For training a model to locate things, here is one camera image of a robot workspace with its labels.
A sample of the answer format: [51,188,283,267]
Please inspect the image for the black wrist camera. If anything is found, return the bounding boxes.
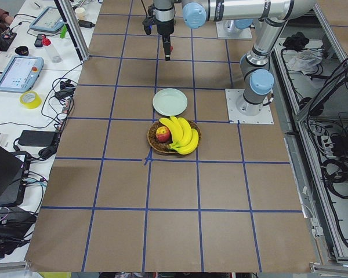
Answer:
[142,17,153,35]

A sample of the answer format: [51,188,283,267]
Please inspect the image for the green marker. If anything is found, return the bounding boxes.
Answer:
[60,25,67,39]

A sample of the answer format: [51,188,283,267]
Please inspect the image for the pale green plate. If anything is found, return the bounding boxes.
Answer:
[153,88,188,116]

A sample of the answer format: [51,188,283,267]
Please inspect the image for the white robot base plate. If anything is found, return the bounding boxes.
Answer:
[225,89,274,125]

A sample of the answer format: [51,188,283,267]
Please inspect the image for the yellow tape roll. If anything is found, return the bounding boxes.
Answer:
[20,90,42,109]

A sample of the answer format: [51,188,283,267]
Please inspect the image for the woven brown basket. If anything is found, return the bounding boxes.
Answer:
[147,120,201,154]

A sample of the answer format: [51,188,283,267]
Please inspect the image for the clear bottle red cap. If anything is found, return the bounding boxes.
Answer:
[41,35,62,63]

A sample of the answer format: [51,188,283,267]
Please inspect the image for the black coiled cables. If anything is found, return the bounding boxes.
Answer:
[320,156,348,200]

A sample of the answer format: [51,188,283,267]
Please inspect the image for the black laptop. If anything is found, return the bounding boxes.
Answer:
[0,146,30,207]

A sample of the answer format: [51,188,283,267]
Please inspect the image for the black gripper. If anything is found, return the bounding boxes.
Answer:
[157,20,175,60]

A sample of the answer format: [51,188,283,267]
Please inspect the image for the blue teach pendant far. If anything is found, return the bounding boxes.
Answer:
[30,6,64,33]

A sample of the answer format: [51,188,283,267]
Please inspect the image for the white crumpled cloth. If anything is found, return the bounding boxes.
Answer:
[287,50,323,75]

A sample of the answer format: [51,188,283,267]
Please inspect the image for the blue teach pendant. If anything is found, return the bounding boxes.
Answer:
[0,56,44,93]
[30,6,64,33]

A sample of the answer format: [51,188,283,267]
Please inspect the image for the yellow banana bunch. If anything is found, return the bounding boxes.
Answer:
[159,116,200,155]

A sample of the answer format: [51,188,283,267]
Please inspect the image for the black remote phone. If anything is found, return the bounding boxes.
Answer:
[34,34,45,48]

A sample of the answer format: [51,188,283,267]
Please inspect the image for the white paper cup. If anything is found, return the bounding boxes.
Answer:
[74,7,86,20]

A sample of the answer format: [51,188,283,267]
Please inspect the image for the black power adapter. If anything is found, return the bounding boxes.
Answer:
[18,130,56,147]

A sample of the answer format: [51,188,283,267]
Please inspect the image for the red yellow apple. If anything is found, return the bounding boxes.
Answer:
[155,126,171,143]

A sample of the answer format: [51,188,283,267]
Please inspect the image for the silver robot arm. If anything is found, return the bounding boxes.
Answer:
[180,0,315,116]

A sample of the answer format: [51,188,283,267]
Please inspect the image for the aluminium frame post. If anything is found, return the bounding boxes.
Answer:
[55,0,89,62]

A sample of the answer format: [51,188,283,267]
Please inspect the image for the blue teach pendant near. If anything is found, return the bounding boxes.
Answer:
[0,56,44,93]

